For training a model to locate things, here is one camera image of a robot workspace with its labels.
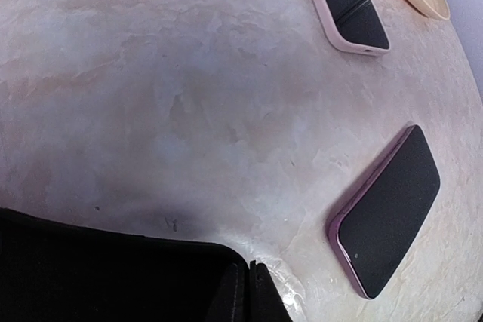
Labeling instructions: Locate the pink phone case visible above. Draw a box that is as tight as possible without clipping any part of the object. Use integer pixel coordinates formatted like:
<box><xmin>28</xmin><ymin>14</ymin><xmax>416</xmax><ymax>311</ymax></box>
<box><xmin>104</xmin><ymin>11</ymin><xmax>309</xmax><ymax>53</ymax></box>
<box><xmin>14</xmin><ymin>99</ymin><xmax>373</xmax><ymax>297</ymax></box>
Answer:
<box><xmin>312</xmin><ymin>0</ymin><xmax>390</xmax><ymax>56</ymax></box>

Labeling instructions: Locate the black phone case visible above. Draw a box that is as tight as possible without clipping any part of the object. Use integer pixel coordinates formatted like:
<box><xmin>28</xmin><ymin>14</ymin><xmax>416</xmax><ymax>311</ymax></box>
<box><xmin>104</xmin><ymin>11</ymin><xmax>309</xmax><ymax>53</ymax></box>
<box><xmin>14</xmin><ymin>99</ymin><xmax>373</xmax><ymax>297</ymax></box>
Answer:
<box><xmin>1</xmin><ymin>209</ymin><xmax>290</xmax><ymax>321</ymax></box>

